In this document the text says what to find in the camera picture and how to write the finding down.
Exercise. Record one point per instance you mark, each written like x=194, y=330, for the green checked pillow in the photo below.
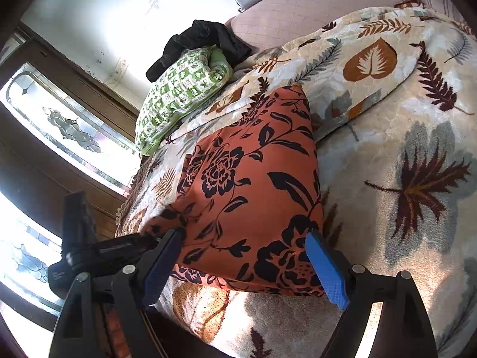
x=179, y=89

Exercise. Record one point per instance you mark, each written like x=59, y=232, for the pink padded headboard cushion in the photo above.
x=305, y=11

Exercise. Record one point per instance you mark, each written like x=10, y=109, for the wooden window frame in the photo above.
x=48, y=167

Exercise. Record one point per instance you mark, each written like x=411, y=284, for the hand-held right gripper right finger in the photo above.
x=328, y=272

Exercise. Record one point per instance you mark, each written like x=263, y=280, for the stained glass window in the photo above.
x=70, y=130

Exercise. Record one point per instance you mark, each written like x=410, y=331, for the orange floral blouse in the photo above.
x=253, y=197

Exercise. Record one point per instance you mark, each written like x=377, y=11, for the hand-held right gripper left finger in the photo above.
x=162, y=268

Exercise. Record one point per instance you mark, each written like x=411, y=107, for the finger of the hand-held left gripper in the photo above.
x=152, y=239

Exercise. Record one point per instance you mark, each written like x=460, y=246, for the black garment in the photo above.
x=201, y=46

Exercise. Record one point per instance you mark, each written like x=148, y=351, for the leaf print quilt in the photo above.
x=391, y=179

